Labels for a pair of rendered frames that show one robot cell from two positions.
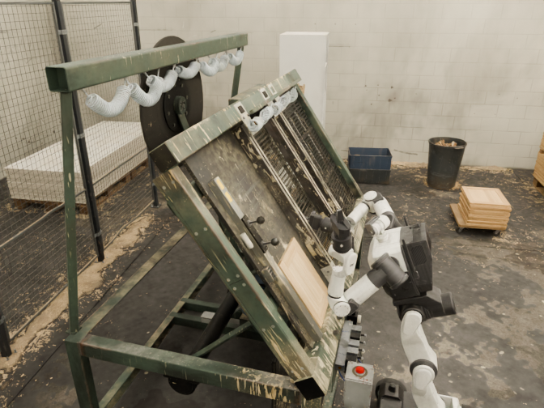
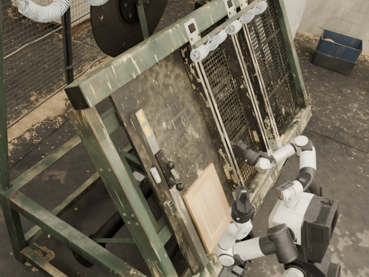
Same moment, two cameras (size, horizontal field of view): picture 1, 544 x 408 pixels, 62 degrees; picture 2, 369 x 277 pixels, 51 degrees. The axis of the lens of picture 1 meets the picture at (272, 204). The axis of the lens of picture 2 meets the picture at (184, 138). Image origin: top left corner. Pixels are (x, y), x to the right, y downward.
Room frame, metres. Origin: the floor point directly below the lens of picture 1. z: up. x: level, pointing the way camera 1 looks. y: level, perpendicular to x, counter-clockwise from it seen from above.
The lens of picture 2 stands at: (0.65, -0.14, 2.77)
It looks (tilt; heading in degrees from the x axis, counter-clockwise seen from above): 41 degrees down; 7
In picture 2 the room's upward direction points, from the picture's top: 11 degrees clockwise
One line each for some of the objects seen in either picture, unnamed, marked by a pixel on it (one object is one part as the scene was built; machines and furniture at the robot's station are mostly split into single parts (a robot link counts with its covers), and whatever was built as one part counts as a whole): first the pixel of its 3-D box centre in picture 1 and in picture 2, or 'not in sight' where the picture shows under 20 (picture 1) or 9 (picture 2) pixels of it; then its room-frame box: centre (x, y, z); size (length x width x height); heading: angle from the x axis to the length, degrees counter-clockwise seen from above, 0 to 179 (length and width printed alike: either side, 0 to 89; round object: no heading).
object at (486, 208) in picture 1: (478, 210); not in sight; (4.85, -2.41, 0.20); 0.61 x 0.53 x 0.40; 170
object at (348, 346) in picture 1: (352, 345); (237, 267); (1.99, -0.45, 0.69); 0.50 x 0.14 x 0.24; 164
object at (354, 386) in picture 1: (358, 386); not in sight; (1.55, -0.39, 0.84); 0.12 x 0.12 x 0.18; 74
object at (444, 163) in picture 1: (444, 163); not in sight; (6.16, -2.44, 0.33); 0.52 x 0.51 x 0.65; 170
